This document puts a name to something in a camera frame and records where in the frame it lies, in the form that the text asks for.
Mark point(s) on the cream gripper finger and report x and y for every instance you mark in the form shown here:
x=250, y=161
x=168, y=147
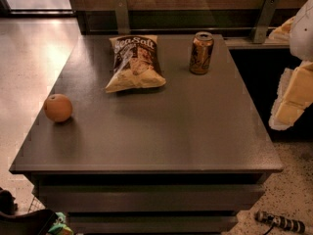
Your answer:
x=294, y=96
x=283, y=31

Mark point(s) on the orange soda can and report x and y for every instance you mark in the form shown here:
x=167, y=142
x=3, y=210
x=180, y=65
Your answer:
x=202, y=47

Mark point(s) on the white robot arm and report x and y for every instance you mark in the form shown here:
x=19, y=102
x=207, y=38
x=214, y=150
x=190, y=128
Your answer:
x=301, y=36

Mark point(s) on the black white striped tool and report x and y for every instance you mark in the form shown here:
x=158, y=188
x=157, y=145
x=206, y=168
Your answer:
x=291, y=225

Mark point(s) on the dark cabinet with drawers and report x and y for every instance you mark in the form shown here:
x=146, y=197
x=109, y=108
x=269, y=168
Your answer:
x=183, y=159

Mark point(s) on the sea salt chips bag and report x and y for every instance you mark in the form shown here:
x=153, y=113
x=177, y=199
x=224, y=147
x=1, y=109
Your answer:
x=135, y=63

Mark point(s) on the orange fruit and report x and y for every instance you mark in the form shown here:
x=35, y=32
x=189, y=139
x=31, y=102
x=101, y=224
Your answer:
x=57, y=107

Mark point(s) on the green packet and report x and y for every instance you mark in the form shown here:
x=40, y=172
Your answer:
x=60, y=227

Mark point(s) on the right metal bracket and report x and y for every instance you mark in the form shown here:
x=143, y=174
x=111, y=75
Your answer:
x=267, y=11

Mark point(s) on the metal bracket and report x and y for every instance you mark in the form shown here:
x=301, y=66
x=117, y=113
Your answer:
x=122, y=16
x=267, y=11

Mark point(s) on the left metal bracket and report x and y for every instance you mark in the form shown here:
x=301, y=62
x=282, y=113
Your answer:
x=122, y=16

